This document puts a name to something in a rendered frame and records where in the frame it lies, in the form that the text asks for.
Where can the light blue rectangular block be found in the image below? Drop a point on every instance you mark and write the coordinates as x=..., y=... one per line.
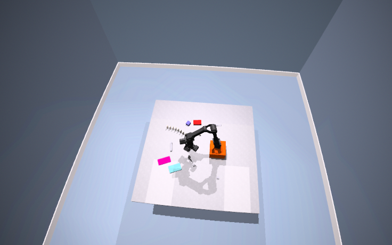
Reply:
x=174, y=168

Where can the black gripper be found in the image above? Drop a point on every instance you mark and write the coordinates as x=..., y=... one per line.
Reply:
x=193, y=147

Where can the magenta flat rectangular block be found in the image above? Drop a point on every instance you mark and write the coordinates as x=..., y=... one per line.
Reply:
x=164, y=160

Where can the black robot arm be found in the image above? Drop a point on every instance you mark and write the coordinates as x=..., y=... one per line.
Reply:
x=189, y=137

